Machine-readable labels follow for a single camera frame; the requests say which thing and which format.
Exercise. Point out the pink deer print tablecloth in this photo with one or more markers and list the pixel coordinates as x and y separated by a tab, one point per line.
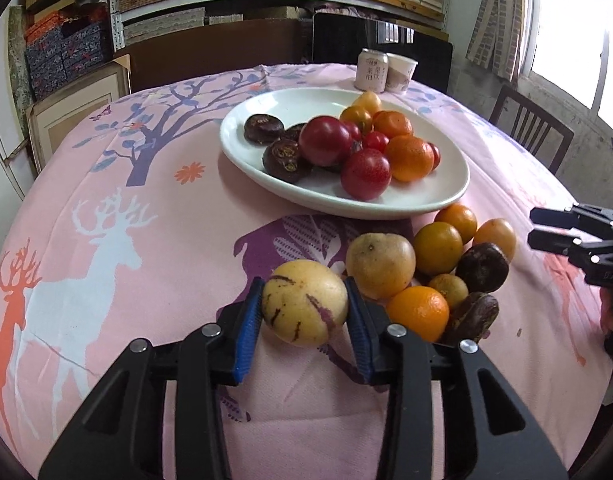
161	270

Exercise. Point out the small yellow-green citrus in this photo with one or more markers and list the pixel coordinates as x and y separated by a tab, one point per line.
448	290

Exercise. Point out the large red tomato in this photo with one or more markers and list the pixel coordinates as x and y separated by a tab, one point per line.
365	174

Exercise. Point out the framed cardboard picture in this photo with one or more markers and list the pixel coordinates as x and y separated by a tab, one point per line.
71	115

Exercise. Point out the stack of blue floral boxes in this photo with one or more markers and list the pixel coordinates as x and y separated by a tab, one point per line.
66	55

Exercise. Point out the marbled board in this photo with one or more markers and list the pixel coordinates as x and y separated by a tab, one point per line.
19	55

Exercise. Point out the black panel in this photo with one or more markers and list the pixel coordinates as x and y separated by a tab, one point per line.
336	35

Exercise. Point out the dark red tomato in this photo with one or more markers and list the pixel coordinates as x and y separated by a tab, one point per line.
325	141

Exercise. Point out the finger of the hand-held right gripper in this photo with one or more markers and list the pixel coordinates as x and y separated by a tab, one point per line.
556	216
556	244

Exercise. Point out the striped yellow pepino melon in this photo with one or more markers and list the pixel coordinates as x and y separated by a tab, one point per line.
304	302

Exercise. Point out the brown wooden board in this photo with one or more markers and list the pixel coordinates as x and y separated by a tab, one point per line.
211	52

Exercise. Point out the white metal shelf unit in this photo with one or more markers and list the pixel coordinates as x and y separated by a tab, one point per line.
117	30

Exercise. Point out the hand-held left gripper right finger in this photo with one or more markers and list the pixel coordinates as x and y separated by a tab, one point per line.
359	330

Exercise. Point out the patterned curtain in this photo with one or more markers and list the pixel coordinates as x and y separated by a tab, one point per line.
496	15

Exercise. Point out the small orange mandarin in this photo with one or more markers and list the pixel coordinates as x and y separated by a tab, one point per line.
392	124

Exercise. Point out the pale yellow round fruit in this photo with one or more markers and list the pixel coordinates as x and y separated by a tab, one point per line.
380	265

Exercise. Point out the yellow passion fruit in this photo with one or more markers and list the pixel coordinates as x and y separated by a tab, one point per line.
369	101

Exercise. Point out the bright window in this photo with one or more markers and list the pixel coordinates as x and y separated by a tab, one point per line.
576	25

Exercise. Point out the beige drink can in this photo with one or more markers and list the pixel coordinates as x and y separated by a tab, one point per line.
372	70

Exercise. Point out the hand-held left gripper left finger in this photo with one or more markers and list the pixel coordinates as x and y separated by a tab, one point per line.
249	330

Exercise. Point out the white board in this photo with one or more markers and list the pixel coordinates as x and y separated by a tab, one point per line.
6	160

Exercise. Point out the white oval plate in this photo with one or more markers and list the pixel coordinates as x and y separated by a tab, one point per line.
286	200

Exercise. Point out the white paper cup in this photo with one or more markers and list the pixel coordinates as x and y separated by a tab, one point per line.
401	74

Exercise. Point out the small red tomato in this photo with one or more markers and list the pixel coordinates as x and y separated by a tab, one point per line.
435	156
352	130
375	141

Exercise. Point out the dark wooden chair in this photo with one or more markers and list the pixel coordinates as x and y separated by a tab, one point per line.
531	130

